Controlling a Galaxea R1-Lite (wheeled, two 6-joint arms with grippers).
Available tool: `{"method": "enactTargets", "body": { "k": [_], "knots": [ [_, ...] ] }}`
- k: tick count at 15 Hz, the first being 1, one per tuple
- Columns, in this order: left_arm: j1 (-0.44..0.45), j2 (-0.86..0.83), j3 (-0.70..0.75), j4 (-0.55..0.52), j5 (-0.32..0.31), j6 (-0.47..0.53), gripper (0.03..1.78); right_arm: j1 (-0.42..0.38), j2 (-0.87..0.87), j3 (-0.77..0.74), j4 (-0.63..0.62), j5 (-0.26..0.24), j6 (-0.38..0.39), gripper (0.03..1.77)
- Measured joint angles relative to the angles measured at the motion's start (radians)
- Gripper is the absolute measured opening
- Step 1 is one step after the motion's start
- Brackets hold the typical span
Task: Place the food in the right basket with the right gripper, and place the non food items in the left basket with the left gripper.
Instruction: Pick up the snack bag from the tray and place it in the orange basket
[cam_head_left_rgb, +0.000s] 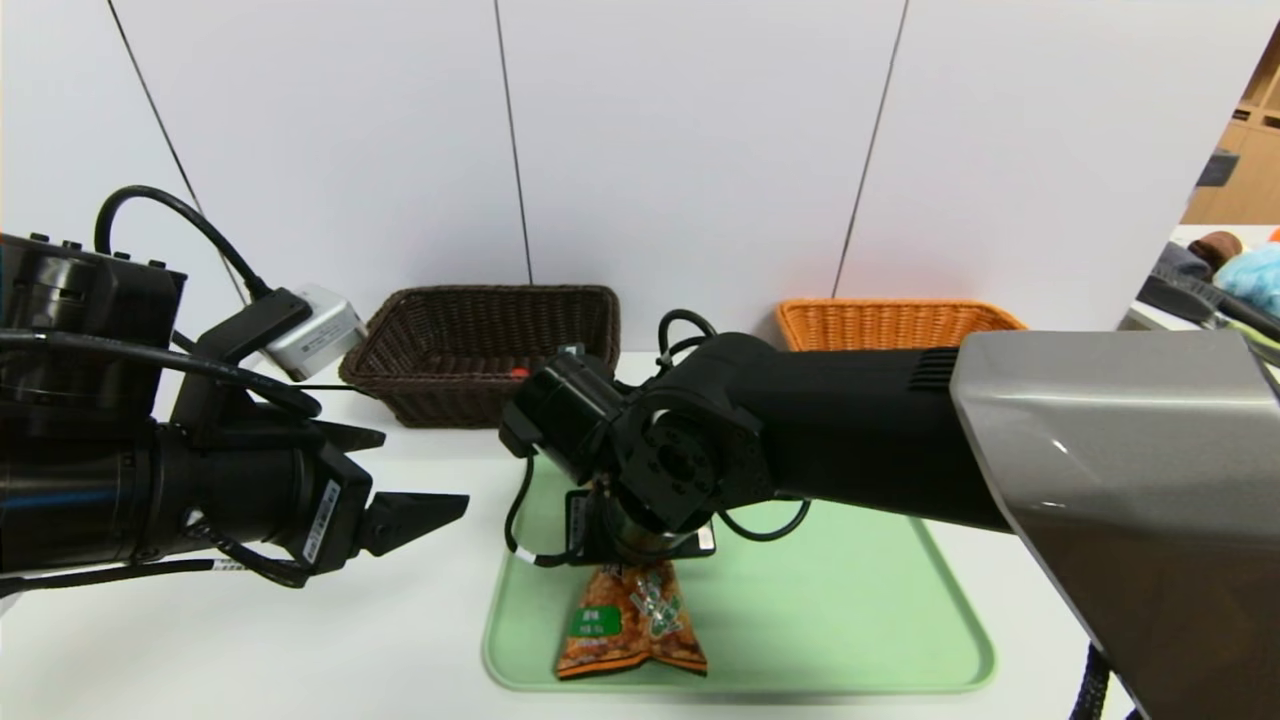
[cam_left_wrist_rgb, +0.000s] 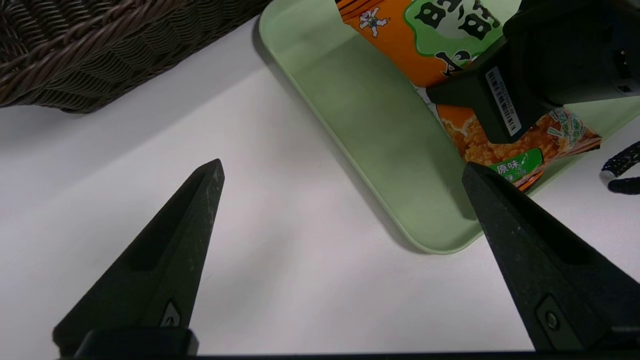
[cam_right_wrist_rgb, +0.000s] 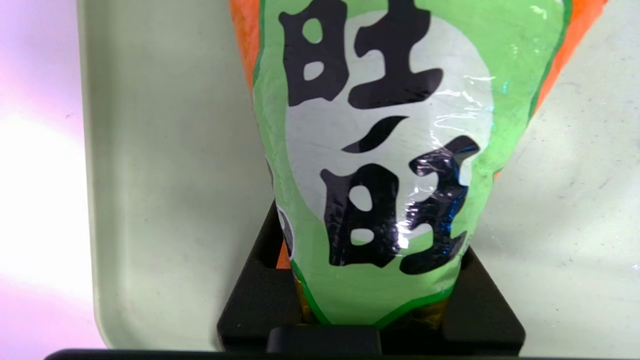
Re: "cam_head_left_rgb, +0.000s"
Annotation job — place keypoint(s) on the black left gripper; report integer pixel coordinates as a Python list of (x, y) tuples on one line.
[(334, 520)]

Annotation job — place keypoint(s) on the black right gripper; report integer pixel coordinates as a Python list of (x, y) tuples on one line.
[(590, 527)]

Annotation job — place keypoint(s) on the orange snack bag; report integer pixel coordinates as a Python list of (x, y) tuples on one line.
[(630, 630)]

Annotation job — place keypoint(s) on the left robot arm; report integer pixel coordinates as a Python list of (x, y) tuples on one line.
[(70, 300)]

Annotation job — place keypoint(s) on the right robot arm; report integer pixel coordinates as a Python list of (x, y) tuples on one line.
[(850, 430)]

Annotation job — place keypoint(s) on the dark brown wicker basket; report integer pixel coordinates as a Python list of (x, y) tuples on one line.
[(450, 330)]

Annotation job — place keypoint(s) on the orange wicker basket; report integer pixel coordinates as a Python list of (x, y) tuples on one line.
[(890, 325)]

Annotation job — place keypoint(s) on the light green plastic tray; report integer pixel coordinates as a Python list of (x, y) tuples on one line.
[(850, 620)]

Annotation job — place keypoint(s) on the white side table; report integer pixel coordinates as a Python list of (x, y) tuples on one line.
[(1150, 315)]

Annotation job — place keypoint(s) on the black flat tray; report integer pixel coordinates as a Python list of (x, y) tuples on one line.
[(1180, 295)]

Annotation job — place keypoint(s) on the brown round item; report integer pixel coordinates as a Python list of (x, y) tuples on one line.
[(1213, 248)]

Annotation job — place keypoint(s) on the light blue fluffy item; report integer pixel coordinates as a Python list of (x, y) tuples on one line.
[(1255, 275)]

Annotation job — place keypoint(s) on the wooden cabinet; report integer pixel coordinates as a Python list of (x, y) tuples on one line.
[(1245, 190)]

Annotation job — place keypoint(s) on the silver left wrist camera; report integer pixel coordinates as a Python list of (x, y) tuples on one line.
[(315, 335)]

